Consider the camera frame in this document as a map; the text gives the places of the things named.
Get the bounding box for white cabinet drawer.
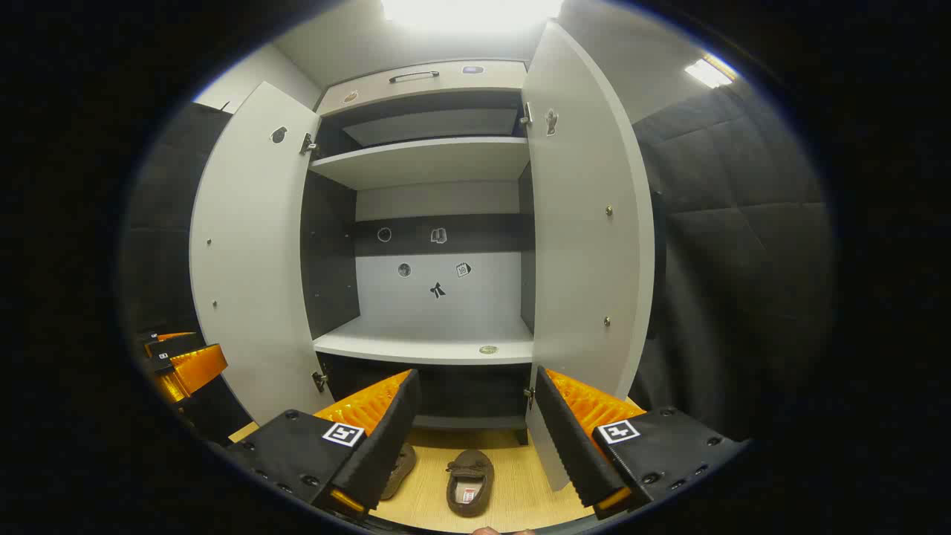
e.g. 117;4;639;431
317;59;528;117

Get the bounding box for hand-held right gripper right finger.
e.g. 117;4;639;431
533;366;747;521

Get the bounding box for white shoe cabinet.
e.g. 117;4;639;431
189;19;656;493

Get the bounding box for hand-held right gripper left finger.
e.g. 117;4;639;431
223;369;421;519

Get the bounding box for brown slipper shoe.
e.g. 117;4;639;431
380;444;418;501
446;448;496;519

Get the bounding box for white cabinet door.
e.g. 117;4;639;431
189;80;335;426
520;19;656;493

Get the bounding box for large ceiling light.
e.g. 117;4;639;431
380;0;565;34

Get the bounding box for small ceiling light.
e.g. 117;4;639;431
684;53;738;88

